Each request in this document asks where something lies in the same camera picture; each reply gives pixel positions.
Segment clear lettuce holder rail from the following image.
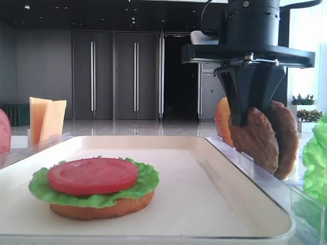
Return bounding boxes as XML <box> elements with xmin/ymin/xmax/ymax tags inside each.
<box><xmin>291</xmin><ymin>186</ymin><xmax>326</xmax><ymax>244</ymax></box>

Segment green draped table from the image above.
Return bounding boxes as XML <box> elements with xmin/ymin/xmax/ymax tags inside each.
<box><xmin>1</xmin><ymin>104</ymin><xmax>30</xmax><ymax>127</ymax></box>

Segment front potted plant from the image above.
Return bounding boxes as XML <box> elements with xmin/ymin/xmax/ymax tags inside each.
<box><xmin>296</xmin><ymin>109</ymin><xmax>323</xmax><ymax>133</ymax></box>

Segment clear cheese holder rail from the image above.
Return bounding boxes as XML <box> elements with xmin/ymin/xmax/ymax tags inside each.
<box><xmin>27</xmin><ymin>128</ymin><xmax>72</xmax><ymax>151</ymax></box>

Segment lettuce leaf on tray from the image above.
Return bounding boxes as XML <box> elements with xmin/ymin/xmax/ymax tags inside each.
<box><xmin>29</xmin><ymin>158</ymin><xmax>159</xmax><ymax>209</ymax></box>

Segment brown meat patty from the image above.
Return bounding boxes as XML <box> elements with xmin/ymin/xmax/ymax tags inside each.
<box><xmin>265</xmin><ymin>101</ymin><xmax>299</xmax><ymax>180</ymax></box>
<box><xmin>229</xmin><ymin>107</ymin><xmax>279</xmax><ymax>174</ymax></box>

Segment clear patty holder rail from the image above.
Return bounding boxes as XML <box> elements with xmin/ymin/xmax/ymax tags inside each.
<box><xmin>241</xmin><ymin>150</ymin><xmax>304</xmax><ymax>187</ymax></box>

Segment far tan bread slice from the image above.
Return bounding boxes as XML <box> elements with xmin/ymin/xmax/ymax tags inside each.
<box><xmin>215</xmin><ymin>97</ymin><xmax>234</xmax><ymax>148</ymax></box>

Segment bottom bun slice on tray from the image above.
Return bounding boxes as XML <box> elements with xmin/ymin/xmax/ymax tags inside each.
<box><xmin>50</xmin><ymin>191</ymin><xmax>155</xmax><ymax>221</ymax></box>

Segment orange cheese slice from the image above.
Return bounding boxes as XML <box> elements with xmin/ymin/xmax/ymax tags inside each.
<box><xmin>29</xmin><ymin>97</ymin><xmax>52</xmax><ymax>145</ymax></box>
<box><xmin>39</xmin><ymin>100</ymin><xmax>66</xmax><ymax>142</ymax></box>

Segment dark double door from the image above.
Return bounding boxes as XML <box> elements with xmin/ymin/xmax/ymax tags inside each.
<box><xmin>72</xmin><ymin>31</ymin><xmax>113</xmax><ymax>120</ymax></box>
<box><xmin>116</xmin><ymin>33</ymin><xmax>156</xmax><ymax>120</ymax></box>

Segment left orange cheese slice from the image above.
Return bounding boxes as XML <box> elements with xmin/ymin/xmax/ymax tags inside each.
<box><xmin>29</xmin><ymin>97</ymin><xmax>52</xmax><ymax>145</ymax></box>

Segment light green lettuce leaf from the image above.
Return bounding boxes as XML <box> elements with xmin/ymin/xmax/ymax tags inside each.
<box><xmin>302</xmin><ymin>116</ymin><xmax>326</xmax><ymax>204</ymax></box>

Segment potted plant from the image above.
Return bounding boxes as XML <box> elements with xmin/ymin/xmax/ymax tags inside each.
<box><xmin>290</xmin><ymin>94</ymin><xmax>317</xmax><ymax>116</ymax></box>
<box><xmin>296</xmin><ymin>109</ymin><xmax>323</xmax><ymax>133</ymax></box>

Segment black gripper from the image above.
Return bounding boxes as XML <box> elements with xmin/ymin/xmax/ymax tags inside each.
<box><xmin>181</xmin><ymin>1</ymin><xmax>316</xmax><ymax>127</ymax></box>

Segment clear bread holder rail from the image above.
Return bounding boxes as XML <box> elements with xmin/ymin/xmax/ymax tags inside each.
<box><xmin>207</xmin><ymin>134</ymin><xmax>253</xmax><ymax>163</ymax></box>

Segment red tomato slice on tray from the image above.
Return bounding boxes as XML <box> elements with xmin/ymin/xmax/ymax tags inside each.
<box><xmin>47</xmin><ymin>158</ymin><xmax>138</xmax><ymax>195</ymax></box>

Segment right orange cheese slice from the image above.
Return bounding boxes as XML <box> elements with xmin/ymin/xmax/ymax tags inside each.
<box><xmin>39</xmin><ymin>100</ymin><xmax>66</xmax><ymax>142</ymax></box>

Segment rear potted plant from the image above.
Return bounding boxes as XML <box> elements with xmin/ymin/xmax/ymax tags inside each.
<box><xmin>290</xmin><ymin>94</ymin><xmax>317</xmax><ymax>116</ymax></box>

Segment beige serving tray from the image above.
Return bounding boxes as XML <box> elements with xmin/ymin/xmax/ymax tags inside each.
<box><xmin>1</xmin><ymin>136</ymin><xmax>296</xmax><ymax>244</ymax></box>

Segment upright red tomato slice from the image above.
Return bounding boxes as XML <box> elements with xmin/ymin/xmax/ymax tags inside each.
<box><xmin>0</xmin><ymin>110</ymin><xmax>12</xmax><ymax>154</ymax></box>

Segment left dark double door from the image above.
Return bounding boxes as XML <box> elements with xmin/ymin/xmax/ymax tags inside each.
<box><xmin>72</xmin><ymin>31</ymin><xmax>113</xmax><ymax>120</ymax></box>

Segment middle dark double door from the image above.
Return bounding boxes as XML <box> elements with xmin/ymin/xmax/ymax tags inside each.
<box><xmin>116</xmin><ymin>33</ymin><xmax>156</xmax><ymax>120</ymax></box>

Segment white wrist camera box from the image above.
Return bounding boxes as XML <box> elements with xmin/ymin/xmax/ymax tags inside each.
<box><xmin>190</xmin><ymin>31</ymin><xmax>219</xmax><ymax>45</ymax></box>

